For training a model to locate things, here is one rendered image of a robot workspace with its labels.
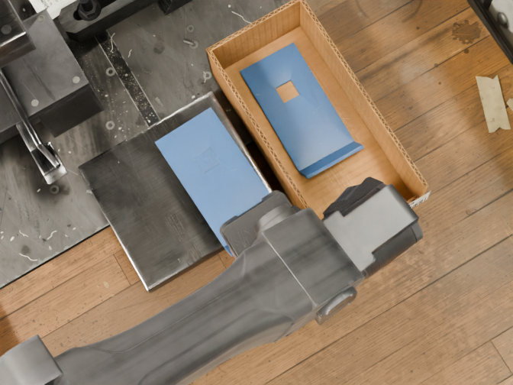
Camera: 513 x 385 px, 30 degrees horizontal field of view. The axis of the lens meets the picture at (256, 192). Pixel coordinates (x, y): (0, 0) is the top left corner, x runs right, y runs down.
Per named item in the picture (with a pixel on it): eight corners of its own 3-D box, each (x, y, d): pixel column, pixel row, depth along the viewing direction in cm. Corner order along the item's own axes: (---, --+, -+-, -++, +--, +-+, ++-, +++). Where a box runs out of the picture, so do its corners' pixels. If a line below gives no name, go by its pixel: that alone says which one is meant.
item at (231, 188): (233, 262, 97) (231, 256, 94) (155, 143, 101) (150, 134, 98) (291, 224, 98) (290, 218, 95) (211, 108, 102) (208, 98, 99)
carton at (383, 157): (327, 260, 104) (328, 246, 96) (212, 76, 110) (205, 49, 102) (426, 201, 105) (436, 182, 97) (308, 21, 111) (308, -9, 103)
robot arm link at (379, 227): (365, 176, 84) (373, 134, 72) (427, 253, 82) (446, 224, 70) (259, 253, 83) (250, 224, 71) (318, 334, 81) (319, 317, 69)
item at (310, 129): (307, 186, 105) (307, 179, 102) (240, 72, 108) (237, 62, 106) (362, 155, 105) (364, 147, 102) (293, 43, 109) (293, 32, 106)
